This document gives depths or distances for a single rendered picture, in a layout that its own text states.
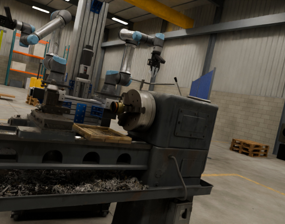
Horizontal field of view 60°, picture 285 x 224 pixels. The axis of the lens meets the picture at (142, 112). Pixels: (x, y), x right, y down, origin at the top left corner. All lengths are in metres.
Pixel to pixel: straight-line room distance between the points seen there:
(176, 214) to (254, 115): 10.86
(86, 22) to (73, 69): 0.47
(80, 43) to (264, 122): 10.71
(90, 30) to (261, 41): 11.55
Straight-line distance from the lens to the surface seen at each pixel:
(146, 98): 1.75
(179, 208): 2.06
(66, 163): 1.55
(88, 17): 2.58
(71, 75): 2.47
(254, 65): 13.30
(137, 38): 2.10
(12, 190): 1.58
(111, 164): 1.68
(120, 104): 1.74
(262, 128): 12.40
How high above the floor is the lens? 1.18
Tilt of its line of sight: 3 degrees down
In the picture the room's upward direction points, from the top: 12 degrees clockwise
